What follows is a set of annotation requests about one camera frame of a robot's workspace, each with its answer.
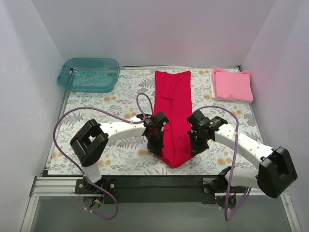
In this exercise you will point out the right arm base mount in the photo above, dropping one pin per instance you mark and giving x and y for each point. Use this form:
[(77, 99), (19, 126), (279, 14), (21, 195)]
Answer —
[(213, 185)]

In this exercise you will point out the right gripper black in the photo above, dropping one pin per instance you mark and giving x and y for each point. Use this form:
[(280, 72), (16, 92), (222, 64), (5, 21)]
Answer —
[(198, 142)]

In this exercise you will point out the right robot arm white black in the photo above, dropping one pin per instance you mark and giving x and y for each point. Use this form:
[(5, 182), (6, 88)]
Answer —
[(273, 170)]

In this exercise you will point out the red t shirt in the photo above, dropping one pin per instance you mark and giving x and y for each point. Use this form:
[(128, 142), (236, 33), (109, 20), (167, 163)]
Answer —
[(173, 98)]

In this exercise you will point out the folded pink t shirt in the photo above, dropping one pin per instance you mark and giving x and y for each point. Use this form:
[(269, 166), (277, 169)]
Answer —
[(232, 86)]

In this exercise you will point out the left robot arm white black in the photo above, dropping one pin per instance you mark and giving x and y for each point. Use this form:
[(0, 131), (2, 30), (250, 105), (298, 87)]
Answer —
[(90, 141)]

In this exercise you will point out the floral patterned table mat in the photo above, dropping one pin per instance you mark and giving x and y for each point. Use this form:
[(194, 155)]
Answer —
[(134, 93)]

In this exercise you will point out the aluminium frame rail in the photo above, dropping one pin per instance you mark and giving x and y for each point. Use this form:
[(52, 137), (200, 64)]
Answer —
[(53, 186)]

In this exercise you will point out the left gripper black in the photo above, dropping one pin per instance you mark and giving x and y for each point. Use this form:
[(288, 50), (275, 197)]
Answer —
[(156, 144)]

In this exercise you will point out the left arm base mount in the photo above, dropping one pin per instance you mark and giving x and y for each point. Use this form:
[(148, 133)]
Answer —
[(84, 187)]

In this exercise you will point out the folded white t shirt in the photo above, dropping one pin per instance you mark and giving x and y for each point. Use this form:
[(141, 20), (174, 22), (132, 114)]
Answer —
[(213, 94)]

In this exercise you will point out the teal transparent plastic bin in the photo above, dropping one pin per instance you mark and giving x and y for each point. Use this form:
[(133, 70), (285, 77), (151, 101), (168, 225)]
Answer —
[(90, 75)]

